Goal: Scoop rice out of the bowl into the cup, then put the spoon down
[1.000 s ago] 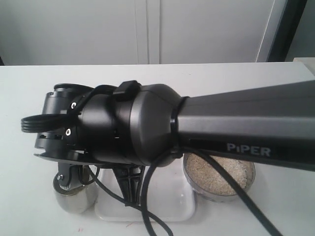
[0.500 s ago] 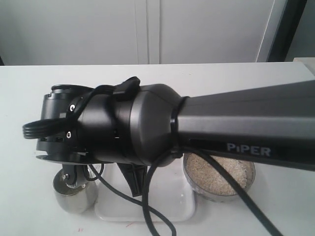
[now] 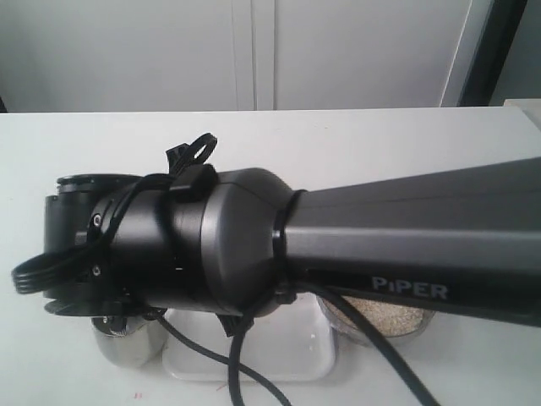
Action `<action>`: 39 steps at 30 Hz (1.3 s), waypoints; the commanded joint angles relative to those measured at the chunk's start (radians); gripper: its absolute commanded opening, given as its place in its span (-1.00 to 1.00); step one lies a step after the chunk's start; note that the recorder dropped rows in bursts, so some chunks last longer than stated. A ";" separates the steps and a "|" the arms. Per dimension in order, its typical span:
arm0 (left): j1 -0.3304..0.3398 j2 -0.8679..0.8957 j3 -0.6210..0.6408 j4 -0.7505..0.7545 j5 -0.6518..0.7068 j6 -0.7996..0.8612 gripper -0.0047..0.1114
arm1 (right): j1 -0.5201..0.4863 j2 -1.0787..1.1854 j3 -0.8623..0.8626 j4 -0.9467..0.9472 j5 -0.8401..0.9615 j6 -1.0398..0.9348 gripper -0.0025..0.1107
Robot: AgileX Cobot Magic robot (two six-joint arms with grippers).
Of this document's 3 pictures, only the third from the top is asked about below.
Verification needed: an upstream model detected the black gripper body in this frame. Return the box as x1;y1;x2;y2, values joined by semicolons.
44;295;168;339

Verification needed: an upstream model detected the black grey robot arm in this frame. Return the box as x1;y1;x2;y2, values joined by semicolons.
45;158;540;326

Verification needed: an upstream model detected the steel bowl of rice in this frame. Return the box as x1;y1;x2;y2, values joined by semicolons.
317;297;434;346

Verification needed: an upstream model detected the dark vertical post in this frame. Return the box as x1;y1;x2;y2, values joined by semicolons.
457;0;527;107

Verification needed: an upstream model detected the small stainless steel cup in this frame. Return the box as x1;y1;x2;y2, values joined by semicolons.
92;321;168;369

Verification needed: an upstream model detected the white cabinet with doors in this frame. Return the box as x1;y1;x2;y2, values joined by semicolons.
1;1;493;112

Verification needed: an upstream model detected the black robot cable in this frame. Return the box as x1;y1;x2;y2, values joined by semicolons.
10;133;443;406

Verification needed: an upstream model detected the white rectangular plastic tray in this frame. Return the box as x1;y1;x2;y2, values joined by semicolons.
162;294;336;383

